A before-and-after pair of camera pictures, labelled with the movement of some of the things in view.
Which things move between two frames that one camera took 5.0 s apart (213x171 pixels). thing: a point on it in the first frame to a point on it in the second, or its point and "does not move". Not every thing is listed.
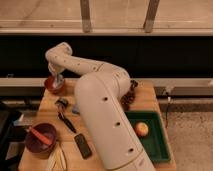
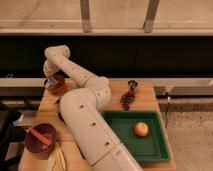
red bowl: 54,84 does not move
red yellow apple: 141,129 does not move
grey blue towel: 59,80 to 50,82
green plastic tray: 155,141 does not move
